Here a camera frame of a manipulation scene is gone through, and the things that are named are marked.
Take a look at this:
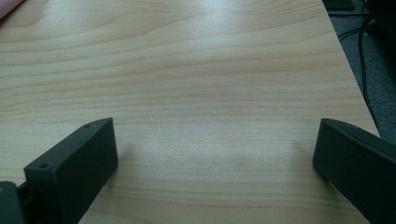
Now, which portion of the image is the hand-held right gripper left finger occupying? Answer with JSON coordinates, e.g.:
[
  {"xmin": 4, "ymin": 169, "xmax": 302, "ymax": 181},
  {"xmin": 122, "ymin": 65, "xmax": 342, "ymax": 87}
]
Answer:
[{"xmin": 22, "ymin": 117, "xmax": 120, "ymax": 224}]

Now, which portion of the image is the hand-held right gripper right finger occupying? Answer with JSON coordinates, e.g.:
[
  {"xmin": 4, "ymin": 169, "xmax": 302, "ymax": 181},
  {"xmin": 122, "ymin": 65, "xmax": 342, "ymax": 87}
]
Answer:
[{"xmin": 312, "ymin": 118, "xmax": 396, "ymax": 224}]

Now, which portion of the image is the pink cloth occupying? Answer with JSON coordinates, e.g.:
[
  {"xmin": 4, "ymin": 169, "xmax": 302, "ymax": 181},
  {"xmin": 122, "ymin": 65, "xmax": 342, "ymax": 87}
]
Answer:
[{"xmin": 0, "ymin": 0, "xmax": 26, "ymax": 21}]

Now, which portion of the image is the black equipment box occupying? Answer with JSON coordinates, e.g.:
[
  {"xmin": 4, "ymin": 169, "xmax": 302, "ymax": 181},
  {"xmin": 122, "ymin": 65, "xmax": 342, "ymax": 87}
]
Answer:
[{"xmin": 365, "ymin": 0, "xmax": 396, "ymax": 50}]

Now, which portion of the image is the long black floor cable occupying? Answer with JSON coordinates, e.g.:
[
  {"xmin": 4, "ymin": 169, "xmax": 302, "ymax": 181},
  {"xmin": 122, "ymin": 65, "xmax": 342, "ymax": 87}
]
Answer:
[{"xmin": 357, "ymin": 0, "xmax": 381, "ymax": 130}]

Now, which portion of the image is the thin black floor cable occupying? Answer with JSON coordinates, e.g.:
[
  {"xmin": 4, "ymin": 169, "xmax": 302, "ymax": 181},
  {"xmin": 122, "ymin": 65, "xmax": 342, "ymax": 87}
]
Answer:
[{"xmin": 337, "ymin": 26, "xmax": 370, "ymax": 41}]

